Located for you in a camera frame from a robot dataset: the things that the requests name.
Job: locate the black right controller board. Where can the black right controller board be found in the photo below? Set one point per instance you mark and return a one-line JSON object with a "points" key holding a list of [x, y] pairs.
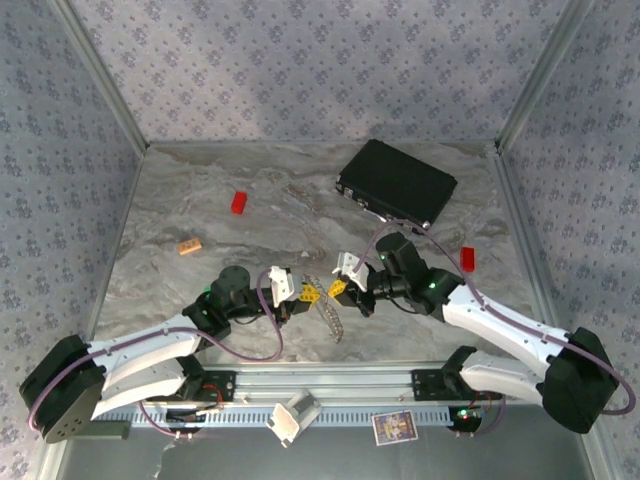
{"points": [[467, 417]]}

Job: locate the white plastic bracket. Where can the white plastic bracket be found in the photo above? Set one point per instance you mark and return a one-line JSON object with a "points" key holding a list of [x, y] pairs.
{"points": [[295, 415]]}

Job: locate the aluminium side rail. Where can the aluminium side rail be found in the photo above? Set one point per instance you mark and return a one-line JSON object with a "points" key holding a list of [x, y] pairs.
{"points": [[518, 215]]}

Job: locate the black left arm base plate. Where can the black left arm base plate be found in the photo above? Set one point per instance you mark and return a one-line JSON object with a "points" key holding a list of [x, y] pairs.
{"points": [[222, 385]]}

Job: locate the aluminium frame post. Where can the aluminium frame post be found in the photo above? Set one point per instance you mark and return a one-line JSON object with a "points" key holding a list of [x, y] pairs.
{"points": [[600, 450], [541, 75], [52, 465], [103, 75]]}

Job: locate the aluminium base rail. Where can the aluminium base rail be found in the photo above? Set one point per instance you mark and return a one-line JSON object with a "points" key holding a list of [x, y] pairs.
{"points": [[325, 385]]}

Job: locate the black left controller board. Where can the black left controller board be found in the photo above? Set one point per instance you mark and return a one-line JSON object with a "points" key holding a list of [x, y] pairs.
{"points": [[182, 416]]}

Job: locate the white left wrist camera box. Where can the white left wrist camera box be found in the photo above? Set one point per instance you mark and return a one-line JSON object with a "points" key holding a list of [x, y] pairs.
{"points": [[282, 282]]}

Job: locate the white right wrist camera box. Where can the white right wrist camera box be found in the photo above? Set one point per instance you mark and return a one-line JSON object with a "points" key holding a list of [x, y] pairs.
{"points": [[347, 265]]}

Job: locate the black controller board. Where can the black controller board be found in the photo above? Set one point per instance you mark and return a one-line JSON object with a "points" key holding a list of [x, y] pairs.
{"points": [[467, 417], [182, 416]]}

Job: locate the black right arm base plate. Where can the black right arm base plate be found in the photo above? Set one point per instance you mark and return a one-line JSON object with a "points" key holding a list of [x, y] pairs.
{"points": [[425, 385]]}

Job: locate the black hard case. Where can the black hard case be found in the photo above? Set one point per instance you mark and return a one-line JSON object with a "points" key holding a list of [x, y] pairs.
{"points": [[400, 175]]}

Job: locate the small wooden block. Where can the small wooden block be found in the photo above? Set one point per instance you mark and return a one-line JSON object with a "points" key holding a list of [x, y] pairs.
{"points": [[190, 246]]}

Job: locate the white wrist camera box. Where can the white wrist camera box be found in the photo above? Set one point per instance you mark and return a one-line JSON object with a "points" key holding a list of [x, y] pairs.
{"points": [[347, 265], [282, 282]]}

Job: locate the red block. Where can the red block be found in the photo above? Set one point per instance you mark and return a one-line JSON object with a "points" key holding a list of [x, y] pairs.
{"points": [[467, 258], [239, 202]]}

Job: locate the colourful printed card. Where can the colourful printed card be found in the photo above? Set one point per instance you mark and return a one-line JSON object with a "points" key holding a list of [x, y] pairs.
{"points": [[394, 426]]}

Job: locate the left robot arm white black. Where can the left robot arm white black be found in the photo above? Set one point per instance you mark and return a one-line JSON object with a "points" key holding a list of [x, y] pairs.
{"points": [[140, 350]]}

